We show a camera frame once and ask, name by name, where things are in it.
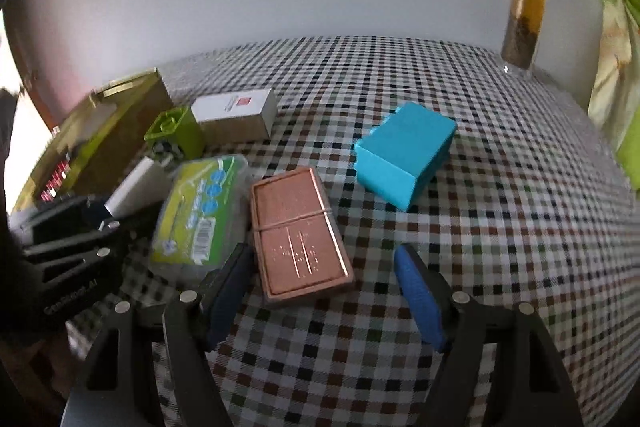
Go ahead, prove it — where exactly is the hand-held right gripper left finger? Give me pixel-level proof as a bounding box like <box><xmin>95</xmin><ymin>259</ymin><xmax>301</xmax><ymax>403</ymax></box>
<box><xmin>67</xmin><ymin>243</ymin><xmax>255</xmax><ymax>427</ymax></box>

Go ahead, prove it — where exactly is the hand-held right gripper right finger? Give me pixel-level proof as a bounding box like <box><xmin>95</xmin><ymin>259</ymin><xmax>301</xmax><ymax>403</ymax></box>
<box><xmin>393</xmin><ymin>243</ymin><xmax>586</xmax><ymax>427</ymax></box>

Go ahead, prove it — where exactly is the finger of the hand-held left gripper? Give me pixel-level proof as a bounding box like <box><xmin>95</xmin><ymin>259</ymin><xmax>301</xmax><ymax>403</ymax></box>
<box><xmin>9</xmin><ymin>194</ymin><xmax>121</xmax><ymax>243</ymax></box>
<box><xmin>22</xmin><ymin>204</ymin><xmax>166</xmax><ymax>288</ymax></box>

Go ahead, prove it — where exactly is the white charger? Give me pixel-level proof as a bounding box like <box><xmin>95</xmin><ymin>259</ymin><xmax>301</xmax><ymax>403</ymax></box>
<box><xmin>104</xmin><ymin>156</ymin><xmax>173</xmax><ymax>219</ymax></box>

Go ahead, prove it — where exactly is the clear box with green label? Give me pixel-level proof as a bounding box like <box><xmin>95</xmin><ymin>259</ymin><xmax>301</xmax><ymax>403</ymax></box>
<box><xmin>150</xmin><ymin>154</ymin><xmax>251</xmax><ymax>280</ymax></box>

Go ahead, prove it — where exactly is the copper coloured case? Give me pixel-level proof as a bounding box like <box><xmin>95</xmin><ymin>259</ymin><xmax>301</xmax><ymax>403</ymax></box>
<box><xmin>249</xmin><ymin>167</ymin><xmax>356</xmax><ymax>308</ymax></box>

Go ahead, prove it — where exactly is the green building block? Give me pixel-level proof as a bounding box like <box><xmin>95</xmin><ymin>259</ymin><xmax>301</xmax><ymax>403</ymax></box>
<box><xmin>144</xmin><ymin>105</ymin><xmax>206</xmax><ymax>162</ymax></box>

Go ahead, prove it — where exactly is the gold rectangular tin box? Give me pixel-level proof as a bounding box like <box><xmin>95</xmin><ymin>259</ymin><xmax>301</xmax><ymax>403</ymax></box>
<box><xmin>10</xmin><ymin>68</ymin><xmax>176</xmax><ymax>218</ymax></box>

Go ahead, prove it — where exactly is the cyan plastic block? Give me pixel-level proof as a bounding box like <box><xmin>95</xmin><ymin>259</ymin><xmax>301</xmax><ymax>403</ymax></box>
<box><xmin>354</xmin><ymin>102</ymin><xmax>457</xmax><ymax>212</ymax></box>

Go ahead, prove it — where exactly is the white box with red seal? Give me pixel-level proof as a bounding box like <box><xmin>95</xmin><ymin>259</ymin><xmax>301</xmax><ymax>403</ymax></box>
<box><xmin>191</xmin><ymin>88</ymin><xmax>278</xmax><ymax>142</ymax></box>

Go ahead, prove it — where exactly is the checkered tablecloth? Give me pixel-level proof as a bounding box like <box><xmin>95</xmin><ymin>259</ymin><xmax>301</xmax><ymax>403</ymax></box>
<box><xmin>45</xmin><ymin>34</ymin><xmax>640</xmax><ymax>427</ymax></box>

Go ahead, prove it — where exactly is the green and yellow cloth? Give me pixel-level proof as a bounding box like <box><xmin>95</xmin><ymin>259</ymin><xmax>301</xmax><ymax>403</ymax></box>
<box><xmin>587</xmin><ymin>0</ymin><xmax>640</xmax><ymax>192</ymax></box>

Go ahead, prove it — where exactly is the glass tea bottle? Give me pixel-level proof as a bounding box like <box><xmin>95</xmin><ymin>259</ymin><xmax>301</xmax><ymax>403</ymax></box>
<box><xmin>500</xmin><ymin>0</ymin><xmax>555</xmax><ymax>75</ymax></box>

